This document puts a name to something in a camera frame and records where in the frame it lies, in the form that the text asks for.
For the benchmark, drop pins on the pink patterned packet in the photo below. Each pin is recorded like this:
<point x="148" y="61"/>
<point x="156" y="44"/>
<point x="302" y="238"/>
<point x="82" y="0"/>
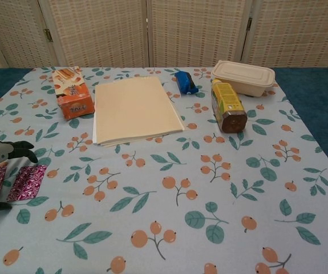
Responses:
<point x="26" y="182"/>

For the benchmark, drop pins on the pale yellow paper sheet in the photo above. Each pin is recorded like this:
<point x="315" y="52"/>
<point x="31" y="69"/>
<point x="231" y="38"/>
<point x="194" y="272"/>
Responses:
<point x="135" y="108"/>

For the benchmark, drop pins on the orange biscuit snack box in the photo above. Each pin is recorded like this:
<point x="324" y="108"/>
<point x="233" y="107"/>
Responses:
<point x="73" y="94"/>

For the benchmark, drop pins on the floral berry print tablecloth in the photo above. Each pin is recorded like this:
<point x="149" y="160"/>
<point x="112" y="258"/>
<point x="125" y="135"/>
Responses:
<point x="180" y="185"/>

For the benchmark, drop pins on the blue snack packet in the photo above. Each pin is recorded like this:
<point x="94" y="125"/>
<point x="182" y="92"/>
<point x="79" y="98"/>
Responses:
<point x="185" y="82"/>

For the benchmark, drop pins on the woven bamboo folding screen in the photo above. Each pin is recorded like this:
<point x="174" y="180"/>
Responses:
<point x="195" y="31"/>

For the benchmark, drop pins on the yellow label tea bottle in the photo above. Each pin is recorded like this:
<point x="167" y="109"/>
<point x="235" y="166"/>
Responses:
<point x="228" y="102"/>

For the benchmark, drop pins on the beige lidded lunch box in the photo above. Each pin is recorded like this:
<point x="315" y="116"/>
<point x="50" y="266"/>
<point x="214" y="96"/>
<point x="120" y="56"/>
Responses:
<point x="243" y="77"/>

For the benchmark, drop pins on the teal blue table cover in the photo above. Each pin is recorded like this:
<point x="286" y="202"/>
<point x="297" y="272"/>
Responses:
<point x="317" y="100"/>

